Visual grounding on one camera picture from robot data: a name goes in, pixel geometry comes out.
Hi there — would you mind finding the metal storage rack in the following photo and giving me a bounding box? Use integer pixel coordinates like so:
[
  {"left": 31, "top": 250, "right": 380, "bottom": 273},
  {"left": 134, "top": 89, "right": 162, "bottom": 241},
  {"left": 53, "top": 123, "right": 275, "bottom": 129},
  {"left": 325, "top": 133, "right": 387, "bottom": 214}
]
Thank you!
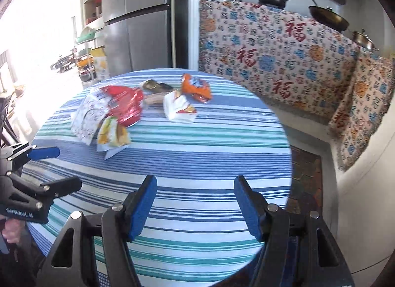
[{"left": 74, "top": 26, "right": 107, "bottom": 83}]

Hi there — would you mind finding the brown packet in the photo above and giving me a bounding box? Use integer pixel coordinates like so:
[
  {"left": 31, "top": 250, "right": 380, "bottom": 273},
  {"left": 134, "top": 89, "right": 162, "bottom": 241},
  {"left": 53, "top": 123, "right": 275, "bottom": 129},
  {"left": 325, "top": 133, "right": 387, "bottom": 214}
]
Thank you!
[{"left": 142, "top": 91, "right": 176, "bottom": 108}]

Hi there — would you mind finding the dark green packet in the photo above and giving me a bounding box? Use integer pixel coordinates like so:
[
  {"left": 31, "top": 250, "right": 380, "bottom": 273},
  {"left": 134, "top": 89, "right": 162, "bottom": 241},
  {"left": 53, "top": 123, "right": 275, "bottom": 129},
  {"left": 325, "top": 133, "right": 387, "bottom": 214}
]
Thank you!
[{"left": 140, "top": 79, "right": 174, "bottom": 94}]

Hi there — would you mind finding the yellow snack packet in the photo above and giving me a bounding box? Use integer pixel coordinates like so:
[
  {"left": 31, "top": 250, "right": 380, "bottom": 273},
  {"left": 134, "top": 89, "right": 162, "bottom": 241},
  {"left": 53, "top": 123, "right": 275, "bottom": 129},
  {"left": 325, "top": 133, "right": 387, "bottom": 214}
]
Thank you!
[{"left": 97, "top": 116, "right": 132, "bottom": 160}]

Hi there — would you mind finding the red plastic bag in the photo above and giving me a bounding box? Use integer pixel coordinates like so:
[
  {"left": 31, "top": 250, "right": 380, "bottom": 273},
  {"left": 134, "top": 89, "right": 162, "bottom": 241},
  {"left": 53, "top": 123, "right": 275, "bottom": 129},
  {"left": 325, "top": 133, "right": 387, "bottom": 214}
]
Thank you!
[{"left": 100, "top": 86, "right": 145, "bottom": 127}]

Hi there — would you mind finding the person's left hand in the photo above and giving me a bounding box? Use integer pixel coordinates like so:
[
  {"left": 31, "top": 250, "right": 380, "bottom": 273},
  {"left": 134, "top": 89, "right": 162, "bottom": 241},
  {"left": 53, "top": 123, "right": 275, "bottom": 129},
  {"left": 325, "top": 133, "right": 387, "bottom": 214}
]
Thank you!
[{"left": 0, "top": 217, "right": 23, "bottom": 246}]

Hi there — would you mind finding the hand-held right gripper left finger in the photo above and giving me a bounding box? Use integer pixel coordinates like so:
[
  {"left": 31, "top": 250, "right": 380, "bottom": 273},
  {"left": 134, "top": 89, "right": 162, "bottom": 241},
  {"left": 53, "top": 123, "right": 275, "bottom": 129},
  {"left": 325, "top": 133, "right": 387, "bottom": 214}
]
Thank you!
[{"left": 35, "top": 175, "right": 158, "bottom": 287}]

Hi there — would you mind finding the small printed cloth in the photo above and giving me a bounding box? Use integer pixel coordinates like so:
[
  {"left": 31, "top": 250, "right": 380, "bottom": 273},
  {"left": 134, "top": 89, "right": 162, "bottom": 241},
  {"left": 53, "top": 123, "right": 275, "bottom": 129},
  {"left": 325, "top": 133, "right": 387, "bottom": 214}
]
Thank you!
[{"left": 328, "top": 47, "right": 395, "bottom": 172}]

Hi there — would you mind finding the yellow box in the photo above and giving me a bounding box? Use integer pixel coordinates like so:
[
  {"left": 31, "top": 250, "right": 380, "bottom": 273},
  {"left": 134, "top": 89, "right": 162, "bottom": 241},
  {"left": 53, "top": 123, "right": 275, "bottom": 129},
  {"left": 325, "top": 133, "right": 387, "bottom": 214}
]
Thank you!
[{"left": 91, "top": 47, "right": 109, "bottom": 81}]

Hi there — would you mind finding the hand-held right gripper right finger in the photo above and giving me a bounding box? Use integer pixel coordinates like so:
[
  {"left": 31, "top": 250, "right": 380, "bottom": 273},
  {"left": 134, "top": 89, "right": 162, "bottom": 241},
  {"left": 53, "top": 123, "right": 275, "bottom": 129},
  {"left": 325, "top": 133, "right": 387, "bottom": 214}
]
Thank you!
[{"left": 234, "top": 175, "right": 355, "bottom": 287}]

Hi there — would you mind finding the grey refrigerator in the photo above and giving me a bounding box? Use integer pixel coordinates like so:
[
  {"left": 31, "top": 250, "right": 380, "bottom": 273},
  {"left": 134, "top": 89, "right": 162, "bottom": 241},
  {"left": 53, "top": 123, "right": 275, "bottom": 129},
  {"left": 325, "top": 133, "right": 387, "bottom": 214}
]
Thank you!
[{"left": 101, "top": 0, "right": 189, "bottom": 78}]

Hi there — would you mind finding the green plastic basin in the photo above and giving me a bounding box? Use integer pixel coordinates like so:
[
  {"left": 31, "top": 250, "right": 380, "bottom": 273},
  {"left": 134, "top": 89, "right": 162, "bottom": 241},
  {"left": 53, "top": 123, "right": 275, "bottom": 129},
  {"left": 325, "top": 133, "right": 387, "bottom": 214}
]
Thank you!
[{"left": 77, "top": 27, "right": 101, "bottom": 43}]

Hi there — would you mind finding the steel pot with lid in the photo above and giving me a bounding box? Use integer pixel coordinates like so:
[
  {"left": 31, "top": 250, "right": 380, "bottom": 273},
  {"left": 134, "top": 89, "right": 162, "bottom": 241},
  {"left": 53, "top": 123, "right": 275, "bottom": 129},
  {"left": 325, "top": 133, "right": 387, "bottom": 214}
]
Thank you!
[{"left": 352, "top": 29, "right": 379, "bottom": 52}]

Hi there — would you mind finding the orange snack packet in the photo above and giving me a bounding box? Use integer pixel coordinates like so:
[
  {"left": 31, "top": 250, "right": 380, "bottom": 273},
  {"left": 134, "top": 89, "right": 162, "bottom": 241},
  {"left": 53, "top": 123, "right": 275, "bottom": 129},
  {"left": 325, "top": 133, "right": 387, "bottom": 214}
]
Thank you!
[{"left": 180, "top": 73, "right": 213, "bottom": 103}]

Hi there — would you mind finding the white and orange packet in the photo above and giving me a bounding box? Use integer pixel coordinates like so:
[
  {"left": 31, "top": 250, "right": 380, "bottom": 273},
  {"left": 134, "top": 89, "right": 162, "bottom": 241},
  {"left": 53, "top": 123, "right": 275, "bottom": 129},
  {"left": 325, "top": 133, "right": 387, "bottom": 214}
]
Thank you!
[{"left": 163, "top": 91, "right": 198, "bottom": 124}]

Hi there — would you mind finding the large printed cloth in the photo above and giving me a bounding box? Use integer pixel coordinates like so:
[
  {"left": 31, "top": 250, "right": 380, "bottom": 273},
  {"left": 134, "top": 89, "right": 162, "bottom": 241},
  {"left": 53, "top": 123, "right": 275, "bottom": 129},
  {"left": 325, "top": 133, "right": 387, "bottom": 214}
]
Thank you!
[{"left": 197, "top": 0, "right": 360, "bottom": 125}]

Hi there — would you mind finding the blue striped tablecloth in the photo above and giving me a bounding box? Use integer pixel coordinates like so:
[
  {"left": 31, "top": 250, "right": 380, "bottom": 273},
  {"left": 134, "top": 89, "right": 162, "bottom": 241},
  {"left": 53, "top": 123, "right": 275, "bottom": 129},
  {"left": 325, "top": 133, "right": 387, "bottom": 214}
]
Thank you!
[{"left": 20, "top": 68, "right": 293, "bottom": 287}]

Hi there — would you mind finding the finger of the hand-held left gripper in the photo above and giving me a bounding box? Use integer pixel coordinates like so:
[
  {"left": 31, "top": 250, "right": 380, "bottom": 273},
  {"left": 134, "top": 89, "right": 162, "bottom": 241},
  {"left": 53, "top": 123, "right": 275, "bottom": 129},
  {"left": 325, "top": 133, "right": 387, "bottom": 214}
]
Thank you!
[
  {"left": 0, "top": 143, "right": 60, "bottom": 171},
  {"left": 38, "top": 177, "right": 83, "bottom": 199}
]

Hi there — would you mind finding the patterned hexagon rug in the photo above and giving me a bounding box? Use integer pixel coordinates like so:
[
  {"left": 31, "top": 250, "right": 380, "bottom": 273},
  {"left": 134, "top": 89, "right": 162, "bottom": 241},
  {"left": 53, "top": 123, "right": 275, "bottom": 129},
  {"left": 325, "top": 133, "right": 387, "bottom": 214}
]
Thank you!
[{"left": 285, "top": 145, "right": 324, "bottom": 218}]

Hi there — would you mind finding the white patterned plastic bag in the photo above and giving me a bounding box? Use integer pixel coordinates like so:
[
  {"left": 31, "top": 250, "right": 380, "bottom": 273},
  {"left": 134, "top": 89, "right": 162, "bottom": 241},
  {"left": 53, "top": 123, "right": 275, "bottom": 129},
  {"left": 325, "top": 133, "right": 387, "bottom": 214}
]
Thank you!
[{"left": 70, "top": 93, "right": 107, "bottom": 146}]

